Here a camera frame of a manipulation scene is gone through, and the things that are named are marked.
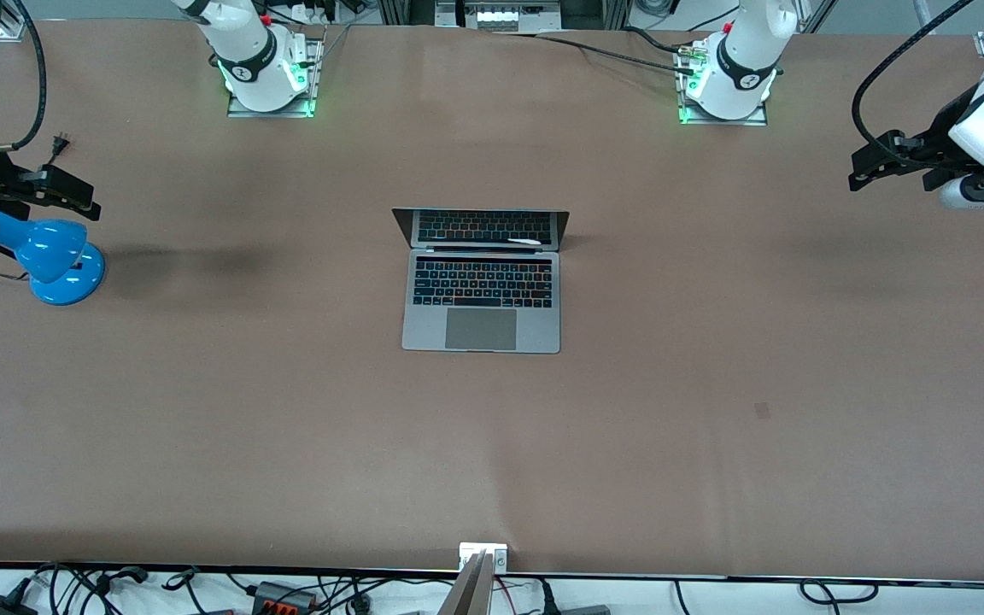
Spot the short black table cable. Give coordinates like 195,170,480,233
623,26,688,56

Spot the looped black cable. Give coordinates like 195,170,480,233
799,578,879,604

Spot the black cable with clamp plug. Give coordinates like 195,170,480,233
95,565,151,597

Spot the grey laptop with black keyboard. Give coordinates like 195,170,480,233
391,208,571,354

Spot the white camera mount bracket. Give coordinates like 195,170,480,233
459,542,509,571

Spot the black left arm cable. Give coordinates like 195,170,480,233
851,0,975,150

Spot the long black table cable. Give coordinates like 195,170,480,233
505,31,698,73

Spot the white terminal block unit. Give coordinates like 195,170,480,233
436,0,561,32

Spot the aluminium profile bar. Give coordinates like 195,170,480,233
436,551,495,615

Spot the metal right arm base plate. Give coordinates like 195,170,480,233
227,38,324,119

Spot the black orange connector box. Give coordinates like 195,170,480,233
251,581,319,612

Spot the blue desk lamp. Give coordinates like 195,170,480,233
0,205,107,307

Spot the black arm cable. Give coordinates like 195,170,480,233
851,0,975,150
0,0,49,153

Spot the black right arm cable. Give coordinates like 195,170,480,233
0,0,49,153

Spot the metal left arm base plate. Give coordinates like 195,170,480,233
677,47,769,127

